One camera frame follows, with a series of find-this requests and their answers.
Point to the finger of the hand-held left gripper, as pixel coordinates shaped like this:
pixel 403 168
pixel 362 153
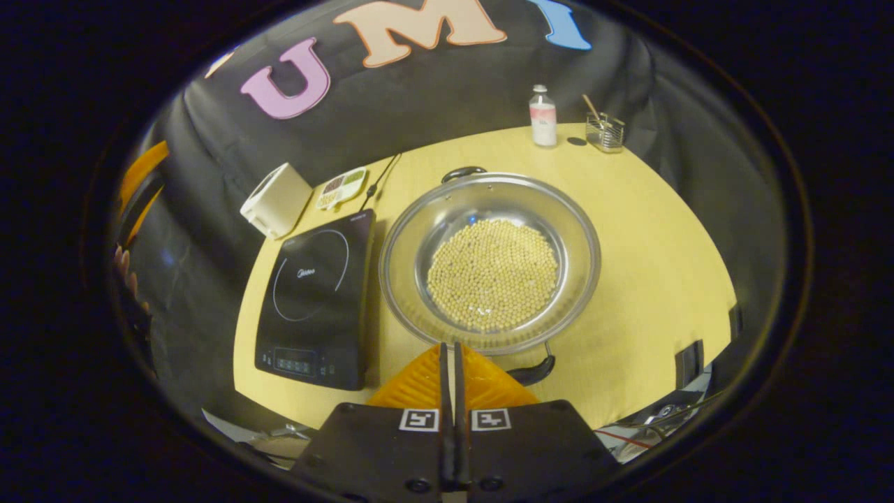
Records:
pixel 140 171

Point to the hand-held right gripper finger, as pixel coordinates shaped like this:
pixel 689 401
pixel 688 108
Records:
pixel 445 433
pixel 461 433

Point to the black induction cooktop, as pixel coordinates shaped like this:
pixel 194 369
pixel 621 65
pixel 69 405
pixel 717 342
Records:
pixel 314 307

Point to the small white box device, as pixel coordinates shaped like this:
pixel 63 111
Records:
pixel 276 202

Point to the pile of yellow beans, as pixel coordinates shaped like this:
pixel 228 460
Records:
pixel 492 276

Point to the white divided bean tray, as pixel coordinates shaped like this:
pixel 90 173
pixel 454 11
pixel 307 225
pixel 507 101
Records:
pixel 342 188

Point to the clear bottle with pink label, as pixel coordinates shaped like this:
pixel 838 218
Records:
pixel 543 122

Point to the wooden stick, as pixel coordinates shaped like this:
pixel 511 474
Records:
pixel 591 108

